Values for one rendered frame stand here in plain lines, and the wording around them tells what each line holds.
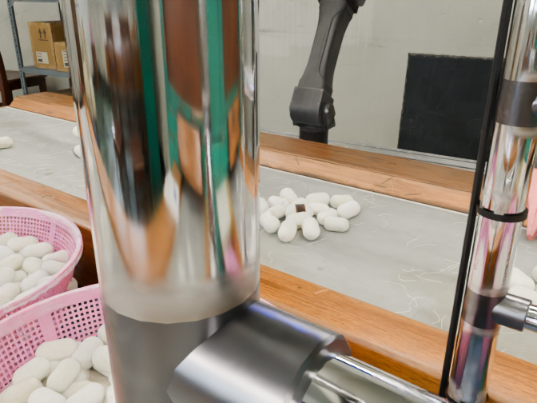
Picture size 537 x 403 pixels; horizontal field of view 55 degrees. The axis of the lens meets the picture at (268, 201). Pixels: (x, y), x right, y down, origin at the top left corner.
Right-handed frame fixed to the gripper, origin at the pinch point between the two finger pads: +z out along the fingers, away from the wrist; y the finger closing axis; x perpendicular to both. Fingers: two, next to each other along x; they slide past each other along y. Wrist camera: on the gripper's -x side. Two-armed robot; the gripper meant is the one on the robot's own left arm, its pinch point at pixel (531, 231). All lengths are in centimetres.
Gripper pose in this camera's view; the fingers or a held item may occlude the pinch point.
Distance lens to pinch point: 66.6
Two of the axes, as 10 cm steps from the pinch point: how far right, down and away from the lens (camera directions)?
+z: -4.5, 8.3, -3.2
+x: 3.9, 5.1, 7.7
